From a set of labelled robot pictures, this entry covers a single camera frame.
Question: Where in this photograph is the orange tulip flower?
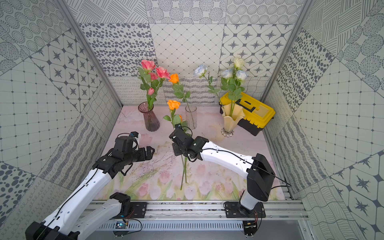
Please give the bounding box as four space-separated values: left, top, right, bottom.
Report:
183 157 188 183

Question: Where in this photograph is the pink tulip flower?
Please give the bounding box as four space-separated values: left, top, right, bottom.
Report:
147 88 156 111

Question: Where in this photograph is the orange rose large stem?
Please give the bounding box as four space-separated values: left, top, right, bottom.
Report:
169 74 191 112

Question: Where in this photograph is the pink rose stem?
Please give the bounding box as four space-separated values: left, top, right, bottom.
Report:
150 73 159 97
155 67 170 102

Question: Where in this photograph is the blue white rose stem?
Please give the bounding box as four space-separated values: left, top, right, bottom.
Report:
221 68 237 117

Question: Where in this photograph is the pink rosebud flower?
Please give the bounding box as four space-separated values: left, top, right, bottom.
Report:
139 60 156 93

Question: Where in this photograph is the cream white rose stem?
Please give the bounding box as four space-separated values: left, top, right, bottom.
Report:
228 58 247 116

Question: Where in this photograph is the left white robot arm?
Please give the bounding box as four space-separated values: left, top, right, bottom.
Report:
25 132 155 240

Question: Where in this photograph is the purple ribbed glass vase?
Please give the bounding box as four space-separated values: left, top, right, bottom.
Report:
138 102 160 132

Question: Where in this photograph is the clear textured glass vase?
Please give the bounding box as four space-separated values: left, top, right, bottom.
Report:
185 104 198 130

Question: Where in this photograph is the cream fluted vase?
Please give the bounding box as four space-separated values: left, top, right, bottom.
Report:
221 104 246 138

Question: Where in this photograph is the yellow black toolbox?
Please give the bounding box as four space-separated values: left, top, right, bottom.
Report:
220 93 276 136

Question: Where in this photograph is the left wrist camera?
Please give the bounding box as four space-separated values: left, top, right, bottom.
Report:
130 131 141 149

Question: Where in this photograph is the white perforated cable tray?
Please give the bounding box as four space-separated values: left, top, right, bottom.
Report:
97 220 243 231

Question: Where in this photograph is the aluminium rail base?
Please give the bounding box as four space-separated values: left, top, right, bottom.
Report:
85 199 310 221

